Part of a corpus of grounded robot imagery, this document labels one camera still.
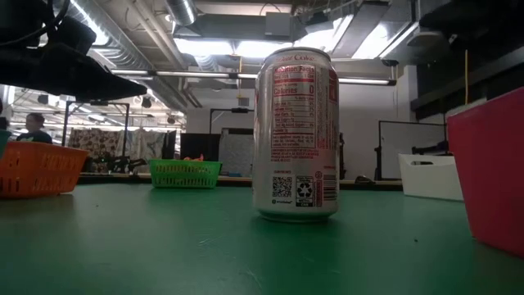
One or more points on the silver diet soda can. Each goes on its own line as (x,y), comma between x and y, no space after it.
(294,135)

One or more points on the whiteboard with black frame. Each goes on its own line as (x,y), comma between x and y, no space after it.
(409,143)

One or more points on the silver ventilation duct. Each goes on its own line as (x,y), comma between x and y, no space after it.
(180,10)

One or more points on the red plastic bin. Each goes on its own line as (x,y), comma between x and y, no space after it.
(491,172)

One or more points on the white plastic bin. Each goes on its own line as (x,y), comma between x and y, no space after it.
(430,176)

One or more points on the person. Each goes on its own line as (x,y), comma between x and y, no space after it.
(4,123)
(34,131)

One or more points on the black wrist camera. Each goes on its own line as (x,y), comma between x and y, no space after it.
(75,34)

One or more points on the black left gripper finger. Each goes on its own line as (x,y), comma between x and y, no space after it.
(114,88)

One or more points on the black background robot arm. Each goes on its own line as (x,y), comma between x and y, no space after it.
(434,148)
(123,164)

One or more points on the grey ceiling box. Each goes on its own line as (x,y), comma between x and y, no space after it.
(278,24)

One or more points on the white quilted panel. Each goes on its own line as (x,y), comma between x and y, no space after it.
(237,151)

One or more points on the teal plastic bin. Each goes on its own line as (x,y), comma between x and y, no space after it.
(3,143)

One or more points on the brown patterned cloth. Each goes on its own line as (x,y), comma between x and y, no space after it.
(94,147)

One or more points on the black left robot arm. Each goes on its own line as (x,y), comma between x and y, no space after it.
(20,20)

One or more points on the orange candy wrapper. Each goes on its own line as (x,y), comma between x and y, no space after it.
(192,157)

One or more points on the black panel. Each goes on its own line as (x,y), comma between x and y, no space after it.
(200,145)

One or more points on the green plastic basket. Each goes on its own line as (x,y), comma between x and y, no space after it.
(184,174)

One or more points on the pale patterned cloth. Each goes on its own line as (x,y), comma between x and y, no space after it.
(143,147)

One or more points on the orange plastic basket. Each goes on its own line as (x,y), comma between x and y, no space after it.
(37,168)

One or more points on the black frame stand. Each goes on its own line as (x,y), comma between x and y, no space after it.
(239,110)
(99,103)

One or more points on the green table mat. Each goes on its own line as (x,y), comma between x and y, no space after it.
(163,246)

